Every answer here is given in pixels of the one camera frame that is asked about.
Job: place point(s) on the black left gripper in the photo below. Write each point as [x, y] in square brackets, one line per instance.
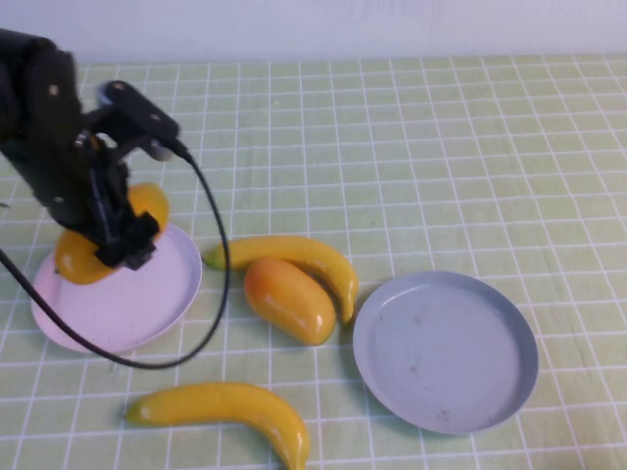
[68, 191]

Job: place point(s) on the yellow plastic mango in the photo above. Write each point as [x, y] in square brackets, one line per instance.
[73, 259]

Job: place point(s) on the yellow plastic banana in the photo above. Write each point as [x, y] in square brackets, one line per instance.
[215, 401]
[294, 249]

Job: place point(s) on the orange-blushed plastic mango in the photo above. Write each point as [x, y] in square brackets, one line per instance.
[289, 298]

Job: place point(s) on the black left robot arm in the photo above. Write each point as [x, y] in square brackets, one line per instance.
[34, 88]

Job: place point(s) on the pink round plate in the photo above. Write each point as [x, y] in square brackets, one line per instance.
[137, 303]

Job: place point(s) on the grey-blue round plate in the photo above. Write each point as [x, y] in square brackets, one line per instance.
[441, 352]

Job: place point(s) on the green checked tablecloth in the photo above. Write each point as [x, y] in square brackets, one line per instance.
[392, 147]

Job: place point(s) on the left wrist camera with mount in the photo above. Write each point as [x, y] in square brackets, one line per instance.
[139, 115]

